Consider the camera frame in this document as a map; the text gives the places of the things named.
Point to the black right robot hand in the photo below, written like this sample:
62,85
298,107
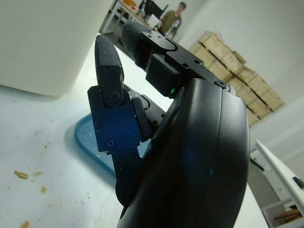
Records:
190,154

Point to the white two-slot toaster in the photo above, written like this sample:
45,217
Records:
42,42

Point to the blue plastic tray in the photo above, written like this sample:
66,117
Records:
88,135

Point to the small bread crumb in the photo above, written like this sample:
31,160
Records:
44,189
21,174

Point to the white side table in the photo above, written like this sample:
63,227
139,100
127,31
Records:
280,171

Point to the stacked wooden crates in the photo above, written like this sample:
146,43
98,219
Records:
249,78

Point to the wooden top workbench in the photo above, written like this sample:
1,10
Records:
114,21

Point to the person in olive shirt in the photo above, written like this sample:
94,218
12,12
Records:
171,20

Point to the black monitor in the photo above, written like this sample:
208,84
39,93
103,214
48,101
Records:
154,8

